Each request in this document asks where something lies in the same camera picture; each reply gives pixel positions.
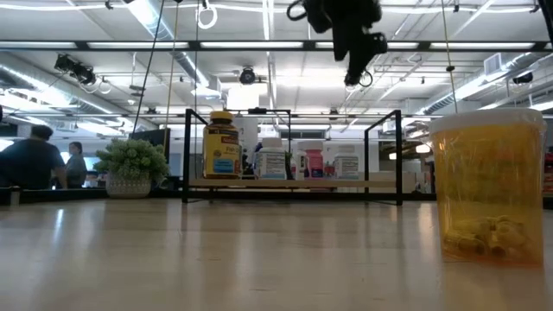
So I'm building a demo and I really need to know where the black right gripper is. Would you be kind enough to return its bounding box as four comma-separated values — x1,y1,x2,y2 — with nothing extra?
332,23,389,86

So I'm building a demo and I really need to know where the white bottle with blue label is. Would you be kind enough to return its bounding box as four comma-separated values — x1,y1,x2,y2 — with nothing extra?
334,153,360,181

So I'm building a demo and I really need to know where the pink bottle with white cap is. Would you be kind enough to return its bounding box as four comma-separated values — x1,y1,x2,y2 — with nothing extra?
300,140,325,180

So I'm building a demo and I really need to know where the small white medicine bottle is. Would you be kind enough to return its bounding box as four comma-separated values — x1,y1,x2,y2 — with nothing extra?
295,149,308,181

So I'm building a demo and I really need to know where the brown bottle with yellow cap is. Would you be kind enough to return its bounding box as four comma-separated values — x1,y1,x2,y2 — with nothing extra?
201,110,242,181

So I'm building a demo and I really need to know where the black overhead rig beam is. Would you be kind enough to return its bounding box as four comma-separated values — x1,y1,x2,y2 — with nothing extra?
0,39,553,54

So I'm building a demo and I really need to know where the orange pill vial white cap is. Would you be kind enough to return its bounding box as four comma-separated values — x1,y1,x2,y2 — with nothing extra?
429,107,548,265

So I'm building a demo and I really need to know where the small green potted plant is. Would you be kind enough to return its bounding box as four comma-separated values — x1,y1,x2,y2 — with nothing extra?
92,137,170,200

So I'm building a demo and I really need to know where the black ceiling-mounted device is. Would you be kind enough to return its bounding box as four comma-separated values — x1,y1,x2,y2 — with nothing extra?
54,54,97,86

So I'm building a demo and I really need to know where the person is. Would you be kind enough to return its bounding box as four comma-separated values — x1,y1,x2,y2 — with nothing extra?
64,141,89,189
0,124,68,191

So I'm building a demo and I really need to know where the tan hanging cord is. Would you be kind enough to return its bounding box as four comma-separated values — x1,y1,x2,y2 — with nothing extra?
162,0,181,142
440,0,459,114

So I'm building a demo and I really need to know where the black round overhead camera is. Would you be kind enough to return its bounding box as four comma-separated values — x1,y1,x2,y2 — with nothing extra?
238,67,257,86

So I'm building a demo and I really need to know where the white hanging ring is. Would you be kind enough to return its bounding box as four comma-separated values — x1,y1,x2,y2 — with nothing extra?
196,0,219,30

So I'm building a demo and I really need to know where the wooden shelf with black frame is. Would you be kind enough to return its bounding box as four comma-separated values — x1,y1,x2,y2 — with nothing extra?
181,107,404,206

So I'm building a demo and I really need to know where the black hanging cable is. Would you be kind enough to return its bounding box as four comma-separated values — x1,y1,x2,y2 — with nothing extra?
131,0,167,135

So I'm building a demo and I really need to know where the black aluminium table frame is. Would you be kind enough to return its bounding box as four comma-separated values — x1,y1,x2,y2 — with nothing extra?
0,186,437,205

